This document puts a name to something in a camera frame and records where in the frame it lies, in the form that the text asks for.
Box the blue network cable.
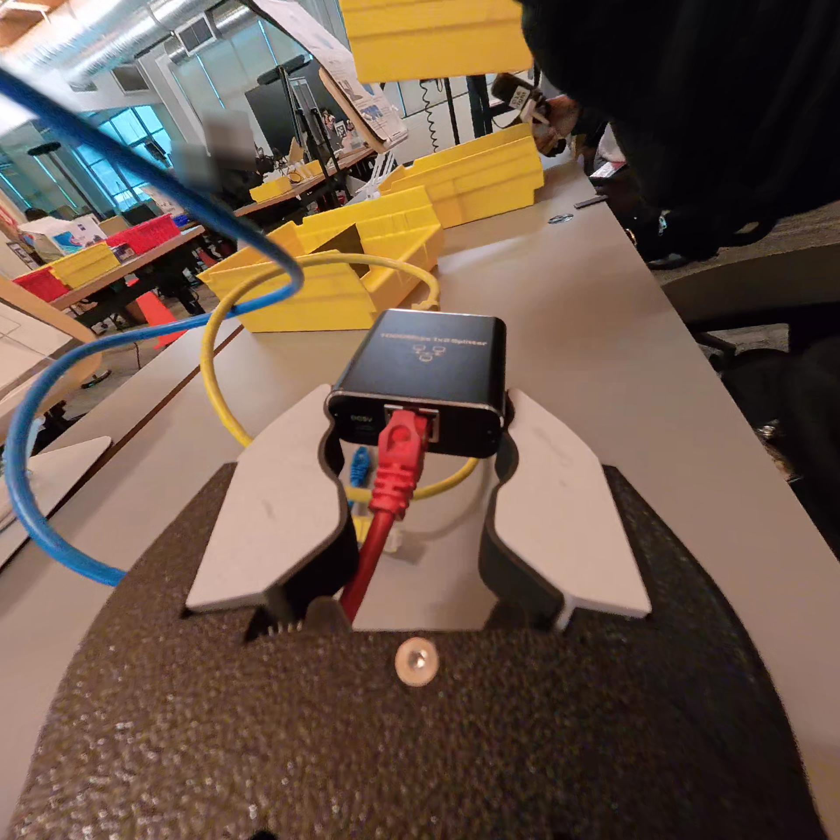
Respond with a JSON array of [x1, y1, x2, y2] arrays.
[[0, 66, 371, 588]]

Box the black network splitter box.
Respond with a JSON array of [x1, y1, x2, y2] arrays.
[[325, 308, 509, 459]]

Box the white blue cardboard box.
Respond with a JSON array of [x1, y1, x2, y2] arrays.
[[20, 217, 106, 258]]

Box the black office chair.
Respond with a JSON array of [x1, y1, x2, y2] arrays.
[[659, 246, 840, 490]]

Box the wooden top table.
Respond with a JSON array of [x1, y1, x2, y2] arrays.
[[49, 226, 207, 316]]

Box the yellow storage basket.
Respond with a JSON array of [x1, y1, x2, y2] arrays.
[[49, 241, 122, 290]]

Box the black screen on stand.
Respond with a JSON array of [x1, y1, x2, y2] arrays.
[[246, 79, 329, 161]]

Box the red network cable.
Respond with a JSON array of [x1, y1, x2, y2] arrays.
[[340, 407, 431, 623]]

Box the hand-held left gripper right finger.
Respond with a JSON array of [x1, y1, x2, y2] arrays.
[[479, 388, 652, 632]]

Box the red plastic basket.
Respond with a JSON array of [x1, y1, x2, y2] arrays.
[[13, 268, 70, 304], [105, 215, 181, 258]]

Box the wooden instruction board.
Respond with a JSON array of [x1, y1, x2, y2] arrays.
[[0, 276, 102, 447], [252, 0, 409, 157]]

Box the silver ventilation duct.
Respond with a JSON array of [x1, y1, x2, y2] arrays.
[[0, 0, 263, 86]]

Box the person's right hand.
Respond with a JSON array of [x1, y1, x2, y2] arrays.
[[535, 95, 584, 158]]

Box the yellow network cable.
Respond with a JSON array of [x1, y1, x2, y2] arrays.
[[200, 252, 480, 552]]

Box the grey desk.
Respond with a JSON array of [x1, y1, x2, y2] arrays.
[[0, 157, 840, 840]]

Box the orange traffic cone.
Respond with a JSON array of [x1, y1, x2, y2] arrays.
[[134, 292, 188, 350]]

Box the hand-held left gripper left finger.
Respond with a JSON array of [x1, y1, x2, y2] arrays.
[[185, 384, 361, 641]]

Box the person in black hoodie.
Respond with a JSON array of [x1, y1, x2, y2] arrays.
[[521, 0, 840, 263]]

